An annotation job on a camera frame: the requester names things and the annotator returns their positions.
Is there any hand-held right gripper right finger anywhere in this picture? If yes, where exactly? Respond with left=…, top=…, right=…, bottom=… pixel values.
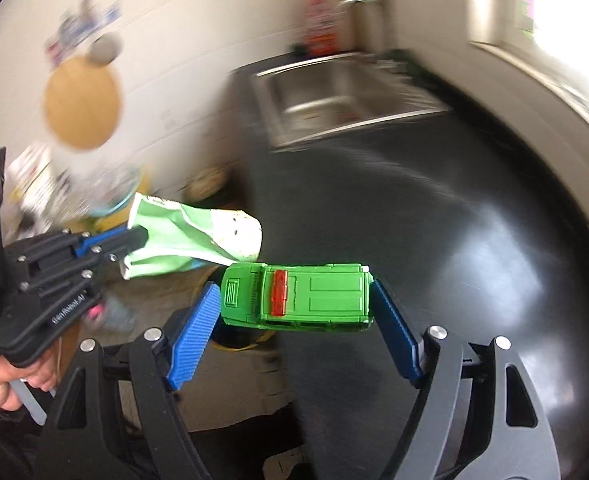
left=371, top=278, right=561, bottom=480

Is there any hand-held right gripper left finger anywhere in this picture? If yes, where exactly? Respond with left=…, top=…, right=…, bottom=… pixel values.
left=37, top=281, right=222, bottom=480

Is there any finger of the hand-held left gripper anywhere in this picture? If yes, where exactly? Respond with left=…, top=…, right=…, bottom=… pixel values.
left=22, top=226, right=149, bottom=294
left=5, top=226, right=131, bottom=267

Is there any green snack packet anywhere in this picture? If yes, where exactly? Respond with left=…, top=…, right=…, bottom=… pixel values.
left=122, top=193, right=263, bottom=281

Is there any green toy car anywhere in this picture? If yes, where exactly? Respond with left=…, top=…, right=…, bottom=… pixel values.
left=220, top=262, right=375, bottom=335

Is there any clear plastic bag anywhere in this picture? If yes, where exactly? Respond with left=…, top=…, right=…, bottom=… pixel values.
left=62, top=160, right=142, bottom=221

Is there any round wooden board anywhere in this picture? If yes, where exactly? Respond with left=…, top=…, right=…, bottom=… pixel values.
left=43, top=57, right=125, bottom=151

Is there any grey round disc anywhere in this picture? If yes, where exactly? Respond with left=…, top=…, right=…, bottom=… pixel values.
left=88, top=34, right=124, bottom=67

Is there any steel sink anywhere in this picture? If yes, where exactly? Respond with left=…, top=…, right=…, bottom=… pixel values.
left=253, top=51, right=452, bottom=152

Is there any green sponge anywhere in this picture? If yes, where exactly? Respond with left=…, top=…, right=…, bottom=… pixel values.
left=378, top=49, right=425, bottom=78

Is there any red dish soap bottle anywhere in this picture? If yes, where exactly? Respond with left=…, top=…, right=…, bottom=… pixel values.
left=301, top=0, right=339, bottom=56

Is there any steel faucet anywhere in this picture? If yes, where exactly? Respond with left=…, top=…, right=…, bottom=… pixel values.
left=338, top=0, right=381, bottom=56

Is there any window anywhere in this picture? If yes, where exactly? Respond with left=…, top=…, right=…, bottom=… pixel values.
left=517, top=0, right=589, bottom=111

